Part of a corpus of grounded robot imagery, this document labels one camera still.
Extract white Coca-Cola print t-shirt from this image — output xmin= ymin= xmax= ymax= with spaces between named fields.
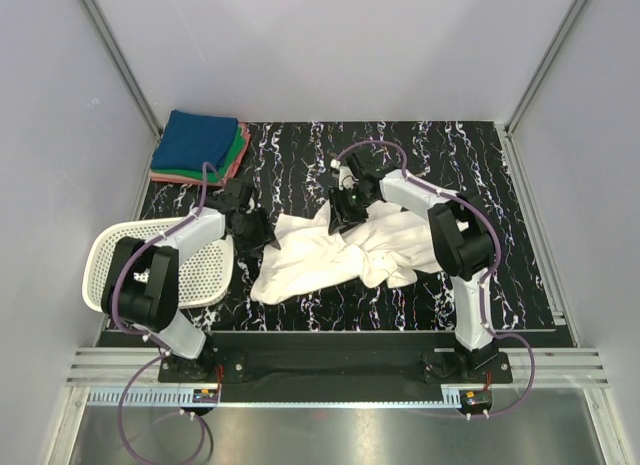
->
xmin=250 ymin=201 xmax=442 ymax=305

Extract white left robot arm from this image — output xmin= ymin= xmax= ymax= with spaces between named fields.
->
xmin=101 ymin=206 xmax=277 ymax=361

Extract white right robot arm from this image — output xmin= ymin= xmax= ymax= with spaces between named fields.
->
xmin=329 ymin=160 xmax=501 ymax=370

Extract white perforated plastic basket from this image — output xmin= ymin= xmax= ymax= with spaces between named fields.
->
xmin=82 ymin=218 xmax=234 ymax=311

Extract folded green t-shirt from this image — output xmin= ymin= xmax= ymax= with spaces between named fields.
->
xmin=167 ymin=123 xmax=250 ymax=184

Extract folded pink t-shirt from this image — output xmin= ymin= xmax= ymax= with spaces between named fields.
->
xmin=149 ymin=123 xmax=251 ymax=186

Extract folded blue t-shirt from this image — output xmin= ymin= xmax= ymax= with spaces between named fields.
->
xmin=151 ymin=109 xmax=239 ymax=171

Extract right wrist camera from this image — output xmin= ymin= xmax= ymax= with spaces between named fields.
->
xmin=346 ymin=150 xmax=388 ymax=181

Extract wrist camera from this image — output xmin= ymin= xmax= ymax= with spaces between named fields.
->
xmin=346 ymin=150 xmax=388 ymax=181
xmin=219 ymin=178 xmax=255 ymax=212

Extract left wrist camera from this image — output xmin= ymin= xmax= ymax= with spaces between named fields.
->
xmin=219 ymin=178 xmax=255 ymax=212

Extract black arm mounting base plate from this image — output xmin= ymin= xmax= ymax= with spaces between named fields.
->
xmin=158 ymin=331 xmax=513 ymax=385

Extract white slotted cable duct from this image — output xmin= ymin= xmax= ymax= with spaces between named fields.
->
xmin=87 ymin=387 xmax=219 ymax=407

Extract left aluminium frame post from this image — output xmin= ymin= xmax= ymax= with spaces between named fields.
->
xmin=78 ymin=0 xmax=162 ymax=139

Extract aluminium frame post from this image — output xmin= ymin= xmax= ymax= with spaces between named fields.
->
xmin=78 ymin=0 xmax=162 ymax=139
xmin=504 ymin=0 xmax=591 ymax=137

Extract right aluminium frame post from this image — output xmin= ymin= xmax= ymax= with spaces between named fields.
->
xmin=504 ymin=0 xmax=591 ymax=137

